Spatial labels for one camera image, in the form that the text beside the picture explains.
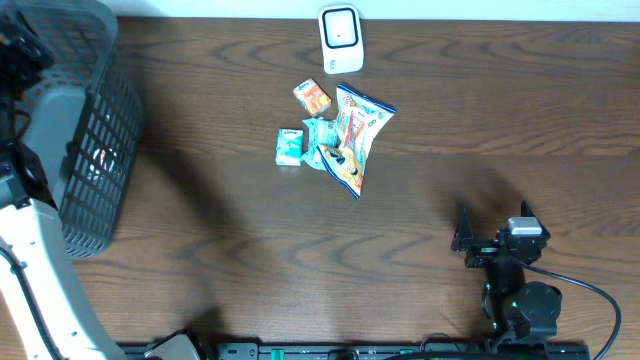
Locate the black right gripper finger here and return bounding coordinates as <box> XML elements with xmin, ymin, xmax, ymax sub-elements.
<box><xmin>520</xmin><ymin>200</ymin><xmax>551</xmax><ymax>238</ymax></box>
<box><xmin>451</xmin><ymin>205</ymin><xmax>474</xmax><ymax>250</ymax></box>

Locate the yellow snack chip bag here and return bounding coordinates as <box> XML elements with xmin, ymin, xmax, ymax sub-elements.
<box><xmin>316</xmin><ymin>83</ymin><xmax>397</xmax><ymax>199</ymax></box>

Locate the mint green wipes pack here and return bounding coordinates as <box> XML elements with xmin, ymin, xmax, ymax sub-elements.
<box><xmin>301</xmin><ymin>117</ymin><xmax>339</xmax><ymax>171</ymax></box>

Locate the teal tissue pack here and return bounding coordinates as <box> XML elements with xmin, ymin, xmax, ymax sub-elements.
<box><xmin>275</xmin><ymin>128</ymin><xmax>304</xmax><ymax>166</ymax></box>

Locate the orange tissue pack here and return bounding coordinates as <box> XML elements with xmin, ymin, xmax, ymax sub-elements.
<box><xmin>292</xmin><ymin>78</ymin><xmax>332</xmax><ymax>117</ymax></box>

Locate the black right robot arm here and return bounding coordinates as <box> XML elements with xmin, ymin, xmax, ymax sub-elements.
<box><xmin>451</xmin><ymin>202</ymin><xmax>562</xmax><ymax>352</ymax></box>

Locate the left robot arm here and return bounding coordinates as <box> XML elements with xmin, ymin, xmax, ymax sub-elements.
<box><xmin>1</xmin><ymin>1</ymin><xmax>210</xmax><ymax>359</ymax></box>

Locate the white barcode scanner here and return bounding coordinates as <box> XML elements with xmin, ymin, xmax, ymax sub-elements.
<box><xmin>318</xmin><ymin>4</ymin><xmax>364</xmax><ymax>75</ymax></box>

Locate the grey plastic mesh basket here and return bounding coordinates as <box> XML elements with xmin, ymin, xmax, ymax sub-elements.
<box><xmin>1</xmin><ymin>1</ymin><xmax>144</xmax><ymax>258</ymax></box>

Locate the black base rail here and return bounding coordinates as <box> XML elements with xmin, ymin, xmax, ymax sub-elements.
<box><xmin>117</xmin><ymin>341</ymin><xmax>591</xmax><ymax>360</ymax></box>

